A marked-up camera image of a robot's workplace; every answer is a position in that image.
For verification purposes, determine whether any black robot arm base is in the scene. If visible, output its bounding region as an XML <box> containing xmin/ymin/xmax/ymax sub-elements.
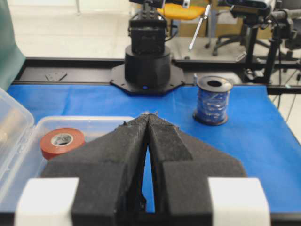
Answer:
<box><xmin>110</xmin><ymin>0</ymin><xmax>185</xmax><ymax>95</ymax></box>

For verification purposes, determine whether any blue wire spool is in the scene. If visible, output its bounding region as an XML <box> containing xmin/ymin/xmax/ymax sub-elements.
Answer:
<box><xmin>193</xmin><ymin>75</ymin><xmax>233</xmax><ymax>126</ymax></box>

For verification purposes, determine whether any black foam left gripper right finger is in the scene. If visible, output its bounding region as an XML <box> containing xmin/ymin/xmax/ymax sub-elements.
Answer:
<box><xmin>146</xmin><ymin>112</ymin><xmax>271</xmax><ymax>226</ymax></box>

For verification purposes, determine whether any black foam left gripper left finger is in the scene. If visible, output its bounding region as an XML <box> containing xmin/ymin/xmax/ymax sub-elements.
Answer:
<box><xmin>14</xmin><ymin>113</ymin><xmax>149</xmax><ymax>226</ymax></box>

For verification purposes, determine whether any red electrical tape roll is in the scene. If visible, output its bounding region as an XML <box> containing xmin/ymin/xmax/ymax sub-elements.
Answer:
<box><xmin>40</xmin><ymin>128</ymin><xmax>85</xmax><ymax>160</ymax></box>

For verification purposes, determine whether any black camera stand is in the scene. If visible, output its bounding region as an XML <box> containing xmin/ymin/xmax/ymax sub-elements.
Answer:
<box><xmin>225</xmin><ymin>0</ymin><xmax>301</xmax><ymax>84</ymax></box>

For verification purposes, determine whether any black aluminium rail frame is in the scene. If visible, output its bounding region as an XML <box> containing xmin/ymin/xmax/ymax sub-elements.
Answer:
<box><xmin>13</xmin><ymin>58</ymin><xmax>301</xmax><ymax>95</ymax></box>

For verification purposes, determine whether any black office chair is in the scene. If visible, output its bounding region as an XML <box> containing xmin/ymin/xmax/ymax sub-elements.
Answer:
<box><xmin>205</xmin><ymin>9</ymin><xmax>271</xmax><ymax>57</ymax></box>

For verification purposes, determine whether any blue table mat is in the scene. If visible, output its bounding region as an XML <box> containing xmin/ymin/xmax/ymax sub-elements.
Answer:
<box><xmin>8</xmin><ymin>84</ymin><xmax>301</xmax><ymax>212</ymax></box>

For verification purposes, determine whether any yellow office chair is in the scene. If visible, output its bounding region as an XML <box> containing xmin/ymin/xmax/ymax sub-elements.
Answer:
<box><xmin>157</xmin><ymin>0</ymin><xmax>212</xmax><ymax>51</ymax></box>

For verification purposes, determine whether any green curtain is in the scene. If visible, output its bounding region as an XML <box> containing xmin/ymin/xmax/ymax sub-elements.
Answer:
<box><xmin>0</xmin><ymin>0</ymin><xmax>26</xmax><ymax>91</ymax></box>

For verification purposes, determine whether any clear plastic toolbox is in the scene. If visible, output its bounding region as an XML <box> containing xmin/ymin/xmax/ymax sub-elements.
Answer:
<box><xmin>0</xmin><ymin>89</ymin><xmax>132</xmax><ymax>213</ymax></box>

